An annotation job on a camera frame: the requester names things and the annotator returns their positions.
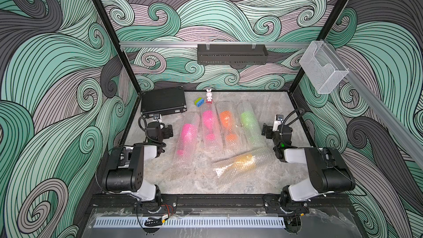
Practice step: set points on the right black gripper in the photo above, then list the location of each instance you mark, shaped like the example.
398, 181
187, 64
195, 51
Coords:
269, 129

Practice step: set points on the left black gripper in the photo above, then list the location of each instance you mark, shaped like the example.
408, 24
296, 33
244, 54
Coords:
167, 132

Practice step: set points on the green plastic wine glass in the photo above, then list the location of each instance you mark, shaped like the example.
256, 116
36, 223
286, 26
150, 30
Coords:
251, 128

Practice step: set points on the orange plastic wine glass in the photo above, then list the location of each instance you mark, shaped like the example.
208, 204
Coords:
228, 124

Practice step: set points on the bubble wrap of green glass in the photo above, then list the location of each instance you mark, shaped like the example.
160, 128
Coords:
246, 106

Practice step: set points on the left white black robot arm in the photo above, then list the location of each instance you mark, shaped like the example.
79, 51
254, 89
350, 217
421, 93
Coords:
124, 171

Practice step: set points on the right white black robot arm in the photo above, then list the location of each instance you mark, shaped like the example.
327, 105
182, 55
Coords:
327, 171

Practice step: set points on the pink wine glass left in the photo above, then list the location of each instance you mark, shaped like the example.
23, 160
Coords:
187, 138

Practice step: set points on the bubble wrap of yellow glass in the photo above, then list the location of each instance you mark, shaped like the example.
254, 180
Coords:
263, 157

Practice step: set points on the bubble wrap of pink glass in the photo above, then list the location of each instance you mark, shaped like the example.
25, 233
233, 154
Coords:
193, 118

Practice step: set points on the yellow wine glass wrapped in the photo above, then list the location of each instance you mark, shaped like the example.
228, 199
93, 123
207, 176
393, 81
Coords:
238, 164

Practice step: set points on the magenta wine glass middle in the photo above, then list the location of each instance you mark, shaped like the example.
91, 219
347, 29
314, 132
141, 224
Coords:
208, 125

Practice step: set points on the bubble wrap of magenta glass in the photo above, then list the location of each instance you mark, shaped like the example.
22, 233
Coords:
216, 145

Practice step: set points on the black hard case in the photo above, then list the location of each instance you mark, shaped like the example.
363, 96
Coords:
163, 101

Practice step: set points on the green blue toy block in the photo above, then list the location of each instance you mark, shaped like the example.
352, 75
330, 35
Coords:
199, 102

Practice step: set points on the small bunny figurine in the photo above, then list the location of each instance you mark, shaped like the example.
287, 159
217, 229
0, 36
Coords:
209, 96

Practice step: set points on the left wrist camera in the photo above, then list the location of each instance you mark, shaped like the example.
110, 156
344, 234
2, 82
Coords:
157, 116

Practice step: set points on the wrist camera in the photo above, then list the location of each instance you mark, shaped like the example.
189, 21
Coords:
279, 118
157, 116

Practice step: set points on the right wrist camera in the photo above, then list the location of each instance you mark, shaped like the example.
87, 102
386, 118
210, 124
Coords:
279, 118

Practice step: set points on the black front mounting rail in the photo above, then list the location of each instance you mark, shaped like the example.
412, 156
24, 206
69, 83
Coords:
272, 202

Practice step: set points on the clear plastic wall bin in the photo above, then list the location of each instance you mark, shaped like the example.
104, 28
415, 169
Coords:
323, 66

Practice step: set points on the aluminium back wall rail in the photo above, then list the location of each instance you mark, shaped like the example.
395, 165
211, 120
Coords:
193, 44

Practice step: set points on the aluminium wall rail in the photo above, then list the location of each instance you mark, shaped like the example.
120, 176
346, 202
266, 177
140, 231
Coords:
193, 44
391, 83

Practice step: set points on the white slotted cable duct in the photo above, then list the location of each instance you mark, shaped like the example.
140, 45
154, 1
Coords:
193, 222

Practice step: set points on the black perforated wall tray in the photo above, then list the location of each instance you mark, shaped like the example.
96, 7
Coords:
232, 54

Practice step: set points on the aluminium right wall rail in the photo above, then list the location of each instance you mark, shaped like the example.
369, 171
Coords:
391, 83

